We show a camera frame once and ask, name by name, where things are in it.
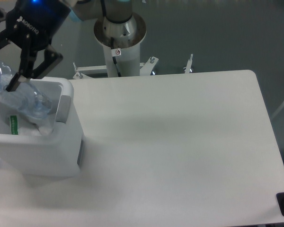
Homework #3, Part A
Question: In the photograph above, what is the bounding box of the white plastic wrapper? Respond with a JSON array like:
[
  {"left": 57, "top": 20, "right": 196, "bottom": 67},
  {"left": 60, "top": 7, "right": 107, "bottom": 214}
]
[{"left": 7, "top": 114, "right": 53, "bottom": 136}]

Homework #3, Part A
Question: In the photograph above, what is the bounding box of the black pedestal cable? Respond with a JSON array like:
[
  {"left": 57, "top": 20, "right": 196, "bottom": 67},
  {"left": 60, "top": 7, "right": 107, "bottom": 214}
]
[{"left": 110, "top": 37, "right": 122, "bottom": 78}]

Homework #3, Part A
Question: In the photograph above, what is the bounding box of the white open trash can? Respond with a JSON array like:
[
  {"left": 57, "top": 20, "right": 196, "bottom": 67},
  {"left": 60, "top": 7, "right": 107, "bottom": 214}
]
[{"left": 0, "top": 77, "right": 84, "bottom": 177}]

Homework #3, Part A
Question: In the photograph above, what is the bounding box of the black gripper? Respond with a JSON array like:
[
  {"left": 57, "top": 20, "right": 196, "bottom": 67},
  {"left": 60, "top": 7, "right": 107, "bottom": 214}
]
[{"left": 0, "top": 0, "right": 73, "bottom": 92}]

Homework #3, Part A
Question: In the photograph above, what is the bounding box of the clear plastic water bottle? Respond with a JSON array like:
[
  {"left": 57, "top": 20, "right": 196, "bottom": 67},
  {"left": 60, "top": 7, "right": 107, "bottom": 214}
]
[{"left": 0, "top": 60, "right": 56, "bottom": 134}]

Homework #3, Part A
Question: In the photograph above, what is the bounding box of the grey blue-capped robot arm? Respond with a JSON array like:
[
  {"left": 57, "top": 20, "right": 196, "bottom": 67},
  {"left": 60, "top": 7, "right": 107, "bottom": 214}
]
[{"left": 0, "top": 0, "right": 146, "bottom": 92}]

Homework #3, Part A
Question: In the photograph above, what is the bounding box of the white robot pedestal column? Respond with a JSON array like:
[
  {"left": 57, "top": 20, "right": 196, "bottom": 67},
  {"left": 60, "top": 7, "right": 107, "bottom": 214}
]
[{"left": 103, "top": 44, "right": 140, "bottom": 78}]

